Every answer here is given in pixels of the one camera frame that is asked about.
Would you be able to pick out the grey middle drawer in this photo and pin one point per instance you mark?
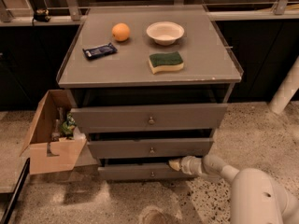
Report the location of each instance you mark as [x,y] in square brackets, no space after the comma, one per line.
[150,148]

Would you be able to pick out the grey drawer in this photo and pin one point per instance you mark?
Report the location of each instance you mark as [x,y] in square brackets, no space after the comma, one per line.
[150,148]
[149,171]
[145,118]

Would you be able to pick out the white paper bowl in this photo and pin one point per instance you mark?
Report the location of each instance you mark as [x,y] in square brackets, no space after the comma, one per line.
[165,33]

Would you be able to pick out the green crumpled bag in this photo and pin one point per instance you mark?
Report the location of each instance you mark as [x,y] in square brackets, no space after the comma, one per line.
[68,126]

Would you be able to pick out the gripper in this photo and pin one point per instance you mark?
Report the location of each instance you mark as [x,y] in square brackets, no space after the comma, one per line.
[186,165]

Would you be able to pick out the green yellow sponge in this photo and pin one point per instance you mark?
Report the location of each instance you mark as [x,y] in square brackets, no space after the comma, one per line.
[164,62]

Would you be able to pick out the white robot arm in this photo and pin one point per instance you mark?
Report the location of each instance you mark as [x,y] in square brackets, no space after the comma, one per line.
[256,197]

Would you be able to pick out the black floor bar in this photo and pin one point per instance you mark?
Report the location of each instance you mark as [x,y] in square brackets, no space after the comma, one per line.
[11,198]

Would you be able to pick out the blue snack bar wrapper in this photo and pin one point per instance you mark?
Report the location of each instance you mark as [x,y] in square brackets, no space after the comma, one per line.
[100,51]

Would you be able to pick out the orange fruit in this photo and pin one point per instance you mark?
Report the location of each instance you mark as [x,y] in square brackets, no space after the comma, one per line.
[121,32]

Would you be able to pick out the clear bottle in box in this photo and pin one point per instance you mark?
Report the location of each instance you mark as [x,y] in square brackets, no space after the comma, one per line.
[55,135]

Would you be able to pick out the black device on ledge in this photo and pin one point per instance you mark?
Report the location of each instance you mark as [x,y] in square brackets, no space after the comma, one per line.
[42,15]

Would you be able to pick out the brown cardboard box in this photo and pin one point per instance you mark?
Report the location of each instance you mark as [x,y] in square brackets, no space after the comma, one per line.
[45,155]

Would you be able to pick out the grey drawer cabinet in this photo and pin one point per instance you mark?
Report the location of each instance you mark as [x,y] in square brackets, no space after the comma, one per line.
[125,79]

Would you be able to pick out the grey top drawer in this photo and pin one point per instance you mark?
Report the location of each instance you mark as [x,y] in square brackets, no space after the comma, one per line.
[145,118]

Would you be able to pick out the grey bottom drawer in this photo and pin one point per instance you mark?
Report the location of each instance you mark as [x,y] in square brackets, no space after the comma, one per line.
[149,171]

